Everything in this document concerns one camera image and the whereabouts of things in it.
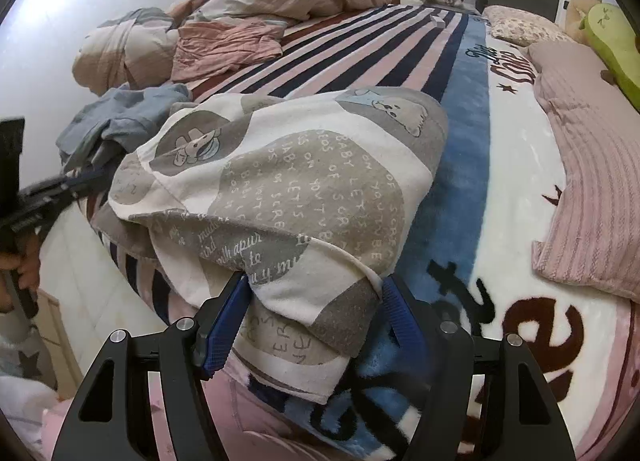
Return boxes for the striped printed blanket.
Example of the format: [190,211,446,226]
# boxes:
[87,3,640,461]

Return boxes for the brown plush toy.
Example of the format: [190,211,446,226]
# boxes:
[564,0,603,42]

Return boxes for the pink ribbed blanket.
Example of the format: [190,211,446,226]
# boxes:
[529,40,640,303]

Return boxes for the beige patterned pants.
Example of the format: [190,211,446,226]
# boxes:
[92,88,450,404]

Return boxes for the floral pillow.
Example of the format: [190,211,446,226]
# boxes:
[481,5,577,48]

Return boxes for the wooden bedside cabinet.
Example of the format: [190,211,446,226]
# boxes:
[34,286,85,401]

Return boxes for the blue grey garment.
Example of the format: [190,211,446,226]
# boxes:
[55,83,194,172]

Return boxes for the person's left hand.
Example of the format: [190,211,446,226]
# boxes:
[0,234,44,315]

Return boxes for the green avocado plush toy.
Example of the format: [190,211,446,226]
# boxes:
[586,3,640,110]

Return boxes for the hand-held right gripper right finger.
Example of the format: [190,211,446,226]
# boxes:
[382,275,576,461]

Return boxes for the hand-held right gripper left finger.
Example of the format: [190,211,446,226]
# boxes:
[50,272,251,461]

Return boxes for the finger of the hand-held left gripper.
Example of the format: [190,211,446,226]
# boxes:
[22,165,120,222]

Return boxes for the pink crumpled garment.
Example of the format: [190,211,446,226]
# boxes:
[170,21,287,85]

